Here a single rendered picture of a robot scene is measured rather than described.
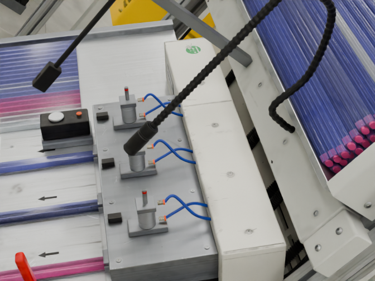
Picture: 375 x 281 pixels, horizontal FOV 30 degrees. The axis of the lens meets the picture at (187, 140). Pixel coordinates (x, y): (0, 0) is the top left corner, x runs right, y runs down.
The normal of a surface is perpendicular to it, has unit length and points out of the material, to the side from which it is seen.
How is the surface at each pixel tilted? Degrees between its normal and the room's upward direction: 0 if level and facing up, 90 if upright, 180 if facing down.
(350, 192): 90
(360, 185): 90
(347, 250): 90
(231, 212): 43
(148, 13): 90
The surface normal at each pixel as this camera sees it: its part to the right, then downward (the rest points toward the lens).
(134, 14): 0.17, 0.62
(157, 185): -0.03, -0.77
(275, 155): -0.73, -0.44
